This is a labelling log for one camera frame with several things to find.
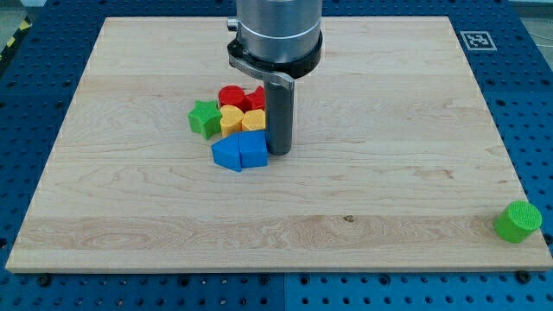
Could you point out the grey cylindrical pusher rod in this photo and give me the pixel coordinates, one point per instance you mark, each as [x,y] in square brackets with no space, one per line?
[279,109]

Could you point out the blue triangle block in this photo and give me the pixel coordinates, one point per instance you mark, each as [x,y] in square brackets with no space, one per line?
[226,153]

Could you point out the green star block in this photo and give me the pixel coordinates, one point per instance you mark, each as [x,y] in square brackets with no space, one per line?
[204,118]

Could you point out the wooden board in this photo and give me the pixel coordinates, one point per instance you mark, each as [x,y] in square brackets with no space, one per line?
[396,162]

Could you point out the red cylinder block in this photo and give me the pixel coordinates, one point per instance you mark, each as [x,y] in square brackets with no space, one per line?
[235,96]

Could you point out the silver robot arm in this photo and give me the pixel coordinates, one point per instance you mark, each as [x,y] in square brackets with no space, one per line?
[256,13]

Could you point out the white fiducial marker tag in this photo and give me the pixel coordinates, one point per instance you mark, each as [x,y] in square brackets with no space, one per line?
[476,40]

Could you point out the green cylinder block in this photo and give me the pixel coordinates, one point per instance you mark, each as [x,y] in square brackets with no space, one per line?
[518,221]

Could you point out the yellow hexagon block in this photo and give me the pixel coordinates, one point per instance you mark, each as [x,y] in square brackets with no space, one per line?
[254,120]

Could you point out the yellow heart block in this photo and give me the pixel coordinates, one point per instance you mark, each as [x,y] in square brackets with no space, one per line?
[231,120]

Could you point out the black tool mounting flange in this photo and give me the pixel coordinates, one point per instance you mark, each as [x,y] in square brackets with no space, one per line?
[278,54]

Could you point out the blue cube block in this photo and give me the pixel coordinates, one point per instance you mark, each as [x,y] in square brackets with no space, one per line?
[253,149]

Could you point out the red star block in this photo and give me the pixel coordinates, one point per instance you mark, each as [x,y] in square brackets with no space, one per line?
[256,99]

